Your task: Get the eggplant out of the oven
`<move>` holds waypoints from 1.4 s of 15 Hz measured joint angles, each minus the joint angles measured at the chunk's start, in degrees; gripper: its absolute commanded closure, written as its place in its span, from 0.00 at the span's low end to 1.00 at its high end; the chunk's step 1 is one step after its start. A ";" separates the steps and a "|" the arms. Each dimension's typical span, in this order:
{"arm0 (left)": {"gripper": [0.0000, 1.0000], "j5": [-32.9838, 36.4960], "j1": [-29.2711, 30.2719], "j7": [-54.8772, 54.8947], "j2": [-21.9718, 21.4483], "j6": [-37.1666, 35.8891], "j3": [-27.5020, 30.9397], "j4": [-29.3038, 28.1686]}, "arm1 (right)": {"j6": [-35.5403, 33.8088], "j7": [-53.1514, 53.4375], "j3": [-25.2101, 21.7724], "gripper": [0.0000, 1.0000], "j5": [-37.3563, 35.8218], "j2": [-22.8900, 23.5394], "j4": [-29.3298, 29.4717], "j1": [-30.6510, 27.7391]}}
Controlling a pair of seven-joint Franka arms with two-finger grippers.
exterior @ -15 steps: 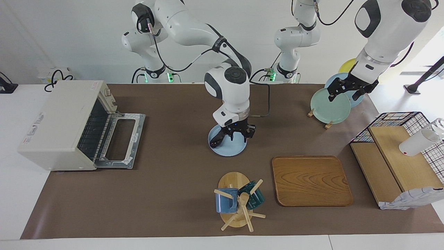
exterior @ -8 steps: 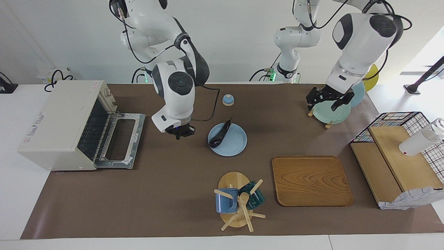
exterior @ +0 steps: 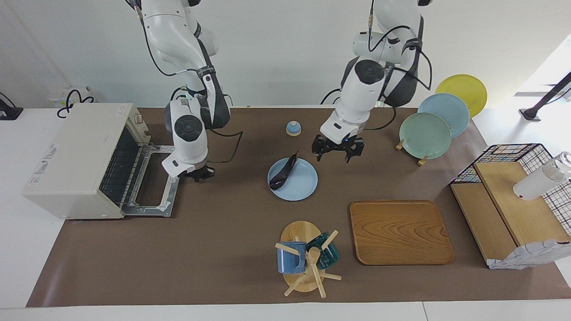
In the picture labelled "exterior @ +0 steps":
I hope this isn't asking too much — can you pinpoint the brown table mat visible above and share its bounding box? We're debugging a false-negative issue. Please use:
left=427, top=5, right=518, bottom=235
left=26, top=107, right=571, bottom=308

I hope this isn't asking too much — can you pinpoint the wooden plate rack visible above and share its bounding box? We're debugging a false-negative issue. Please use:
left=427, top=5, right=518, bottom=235
left=395, top=139, right=429, bottom=166

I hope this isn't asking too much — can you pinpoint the wooden mug tree stand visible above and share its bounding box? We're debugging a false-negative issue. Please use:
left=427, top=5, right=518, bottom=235
left=274, top=220, right=343, bottom=298

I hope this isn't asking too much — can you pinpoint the black clamp mount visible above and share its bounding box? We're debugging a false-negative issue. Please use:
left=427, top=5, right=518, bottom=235
left=0, top=92, right=24, bottom=121

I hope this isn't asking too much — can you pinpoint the glass oven door with handle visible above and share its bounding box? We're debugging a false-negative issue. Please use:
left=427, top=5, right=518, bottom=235
left=123, top=144, right=181, bottom=218

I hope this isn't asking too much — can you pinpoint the wooden serving tray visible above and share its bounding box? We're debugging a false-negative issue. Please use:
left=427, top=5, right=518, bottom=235
left=349, top=200, right=455, bottom=266

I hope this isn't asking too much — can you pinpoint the metal oven wire rack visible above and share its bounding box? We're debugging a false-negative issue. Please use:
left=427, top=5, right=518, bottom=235
left=100, top=129, right=150, bottom=206

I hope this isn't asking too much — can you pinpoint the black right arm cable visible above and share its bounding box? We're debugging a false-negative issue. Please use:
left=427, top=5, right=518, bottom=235
left=134, top=0, right=244, bottom=164

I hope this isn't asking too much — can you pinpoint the dark green mug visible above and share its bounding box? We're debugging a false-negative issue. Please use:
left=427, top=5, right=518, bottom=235
left=306, top=232, right=341, bottom=270

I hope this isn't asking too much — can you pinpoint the dark purple eggplant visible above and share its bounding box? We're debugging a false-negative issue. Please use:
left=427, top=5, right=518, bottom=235
left=269, top=152, right=299, bottom=191

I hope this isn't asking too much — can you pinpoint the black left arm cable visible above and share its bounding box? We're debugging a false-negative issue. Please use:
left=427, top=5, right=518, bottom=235
left=368, top=0, right=433, bottom=132

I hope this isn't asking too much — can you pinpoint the white cup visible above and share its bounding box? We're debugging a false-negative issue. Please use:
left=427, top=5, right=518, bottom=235
left=513, top=152, right=571, bottom=201

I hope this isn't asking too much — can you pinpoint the black power strip cable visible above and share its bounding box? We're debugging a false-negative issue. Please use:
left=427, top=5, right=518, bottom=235
left=57, top=89, right=94, bottom=119

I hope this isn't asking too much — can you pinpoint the pale green plate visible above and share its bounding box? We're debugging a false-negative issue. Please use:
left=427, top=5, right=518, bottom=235
left=399, top=112, right=452, bottom=160

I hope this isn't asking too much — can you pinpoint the black wire basket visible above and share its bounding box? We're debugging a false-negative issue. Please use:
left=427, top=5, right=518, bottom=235
left=450, top=143, right=571, bottom=237

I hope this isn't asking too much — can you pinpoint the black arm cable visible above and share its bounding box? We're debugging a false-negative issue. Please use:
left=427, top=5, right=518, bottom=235
left=134, top=0, right=244, bottom=164
left=368, top=0, right=433, bottom=132

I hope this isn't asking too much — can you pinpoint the large light blue plate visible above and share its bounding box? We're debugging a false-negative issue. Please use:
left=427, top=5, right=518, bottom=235
left=418, top=93, right=470, bottom=139

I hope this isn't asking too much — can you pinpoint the white patterned cloth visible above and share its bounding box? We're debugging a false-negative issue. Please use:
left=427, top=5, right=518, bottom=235
left=487, top=239, right=571, bottom=270

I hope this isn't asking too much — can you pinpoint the blue mug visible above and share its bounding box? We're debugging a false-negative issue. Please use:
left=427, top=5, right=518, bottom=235
left=277, top=241, right=307, bottom=274

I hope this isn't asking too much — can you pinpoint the small light blue plate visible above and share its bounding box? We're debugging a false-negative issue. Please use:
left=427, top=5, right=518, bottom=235
left=267, top=157, right=319, bottom=202

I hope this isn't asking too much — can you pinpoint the white power strip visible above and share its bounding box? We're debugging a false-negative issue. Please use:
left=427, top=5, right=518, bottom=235
left=48, top=87, right=95, bottom=108

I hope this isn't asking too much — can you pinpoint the white toaster oven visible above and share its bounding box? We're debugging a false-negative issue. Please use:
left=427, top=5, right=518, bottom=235
left=22, top=103, right=152, bottom=220

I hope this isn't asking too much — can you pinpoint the yellow plate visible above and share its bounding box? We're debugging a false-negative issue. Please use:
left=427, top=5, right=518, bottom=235
left=435, top=74, right=488, bottom=118

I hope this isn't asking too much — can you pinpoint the wooden stepped shelf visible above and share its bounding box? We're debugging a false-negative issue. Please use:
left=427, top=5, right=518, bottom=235
left=451, top=161, right=571, bottom=268

